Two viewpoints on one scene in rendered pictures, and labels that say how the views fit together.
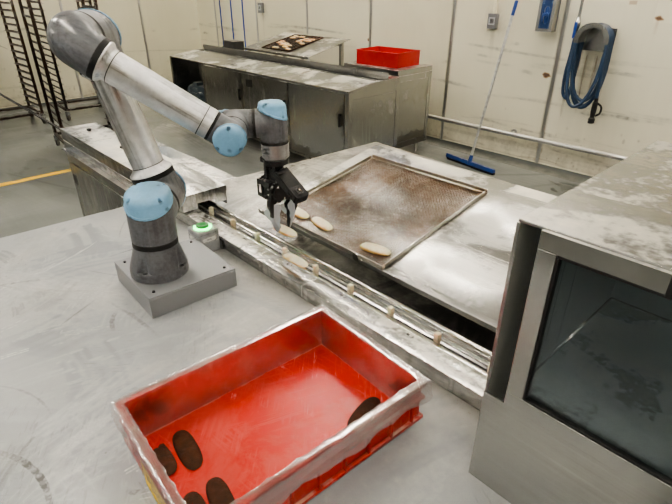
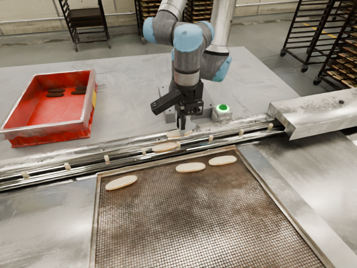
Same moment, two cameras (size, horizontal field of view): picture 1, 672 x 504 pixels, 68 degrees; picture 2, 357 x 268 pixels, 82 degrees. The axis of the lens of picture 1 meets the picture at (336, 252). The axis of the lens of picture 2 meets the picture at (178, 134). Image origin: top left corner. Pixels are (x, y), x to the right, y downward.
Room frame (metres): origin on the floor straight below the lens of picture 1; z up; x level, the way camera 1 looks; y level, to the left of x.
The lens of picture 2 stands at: (1.58, -0.35, 1.46)
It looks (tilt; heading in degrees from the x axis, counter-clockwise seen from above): 44 degrees down; 118
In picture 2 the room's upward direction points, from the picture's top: straight up
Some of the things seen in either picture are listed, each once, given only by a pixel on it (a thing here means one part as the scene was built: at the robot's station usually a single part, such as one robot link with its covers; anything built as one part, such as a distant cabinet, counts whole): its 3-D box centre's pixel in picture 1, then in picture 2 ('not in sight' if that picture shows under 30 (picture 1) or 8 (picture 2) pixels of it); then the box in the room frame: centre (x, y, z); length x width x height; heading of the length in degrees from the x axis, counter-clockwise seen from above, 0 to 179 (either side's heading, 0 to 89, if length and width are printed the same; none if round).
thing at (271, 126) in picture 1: (272, 122); (188, 48); (1.33, 0.17, 1.24); 0.09 x 0.08 x 0.11; 95
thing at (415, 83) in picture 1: (385, 109); not in sight; (5.08, -0.50, 0.44); 0.70 x 0.55 x 0.87; 43
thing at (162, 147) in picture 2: (295, 259); (164, 146); (1.26, 0.12, 0.86); 0.10 x 0.04 x 0.01; 43
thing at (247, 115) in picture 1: (234, 125); (194, 36); (1.30, 0.27, 1.24); 0.11 x 0.11 x 0.08; 5
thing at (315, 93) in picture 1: (291, 92); not in sight; (5.53, 0.48, 0.51); 3.00 x 1.26 x 1.03; 43
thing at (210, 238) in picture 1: (205, 242); (221, 117); (1.40, 0.41, 0.84); 0.08 x 0.08 x 0.11; 43
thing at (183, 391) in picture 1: (276, 409); (58, 102); (0.67, 0.11, 0.87); 0.49 x 0.34 x 0.10; 130
